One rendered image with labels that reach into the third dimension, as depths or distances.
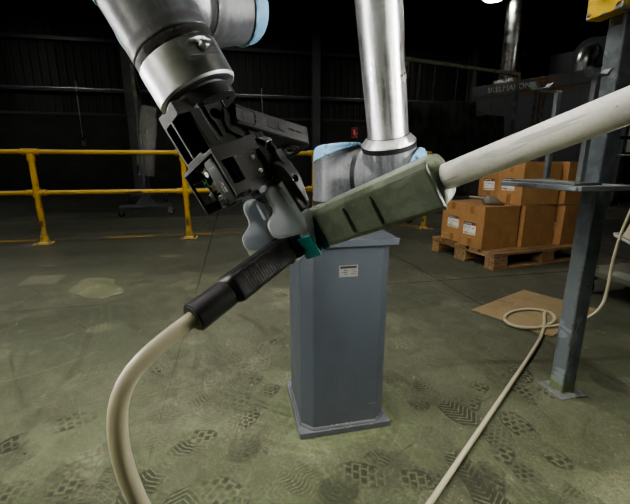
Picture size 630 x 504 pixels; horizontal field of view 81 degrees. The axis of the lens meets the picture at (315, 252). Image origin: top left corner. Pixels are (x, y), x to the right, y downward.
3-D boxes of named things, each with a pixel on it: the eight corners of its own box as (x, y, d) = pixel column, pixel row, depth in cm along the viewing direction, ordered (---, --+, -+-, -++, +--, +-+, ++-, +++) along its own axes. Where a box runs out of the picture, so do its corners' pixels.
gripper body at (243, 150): (209, 222, 43) (150, 126, 41) (261, 195, 48) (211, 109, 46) (243, 200, 37) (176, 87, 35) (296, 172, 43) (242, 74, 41)
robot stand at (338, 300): (286, 385, 147) (283, 225, 132) (360, 376, 153) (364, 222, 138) (299, 440, 118) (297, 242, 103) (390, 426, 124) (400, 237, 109)
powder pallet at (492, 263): (522, 242, 414) (524, 229, 410) (596, 259, 340) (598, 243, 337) (431, 250, 375) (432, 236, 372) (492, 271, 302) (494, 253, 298)
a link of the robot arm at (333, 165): (327, 197, 128) (327, 144, 124) (373, 199, 120) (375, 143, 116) (303, 201, 116) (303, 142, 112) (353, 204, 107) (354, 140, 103)
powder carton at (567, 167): (565, 200, 360) (571, 161, 351) (595, 203, 333) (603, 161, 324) (535, 201, 348) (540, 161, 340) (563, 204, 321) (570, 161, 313)
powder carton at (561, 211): (560, 236, 369) (565, 200, 361) (589, 242, 343) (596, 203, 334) (531, 239, 357) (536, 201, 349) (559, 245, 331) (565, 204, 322)
